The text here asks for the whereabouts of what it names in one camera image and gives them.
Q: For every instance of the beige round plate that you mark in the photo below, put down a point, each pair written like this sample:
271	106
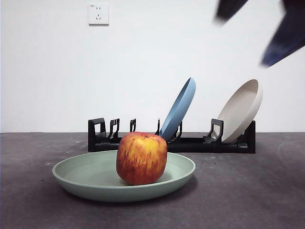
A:
240	107

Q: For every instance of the green round plate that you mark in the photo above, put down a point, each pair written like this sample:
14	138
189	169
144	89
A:
95	181

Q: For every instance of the black plate rack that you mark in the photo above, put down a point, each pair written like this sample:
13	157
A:
190	146

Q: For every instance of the blue round plate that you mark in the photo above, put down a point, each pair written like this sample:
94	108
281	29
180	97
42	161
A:
178	107

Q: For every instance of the white wall socket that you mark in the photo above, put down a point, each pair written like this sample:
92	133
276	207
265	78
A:
98	14

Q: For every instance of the red yellow apple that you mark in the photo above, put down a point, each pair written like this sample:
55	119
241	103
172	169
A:
141	158

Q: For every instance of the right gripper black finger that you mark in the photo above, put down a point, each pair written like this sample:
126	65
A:
288	33
228	8

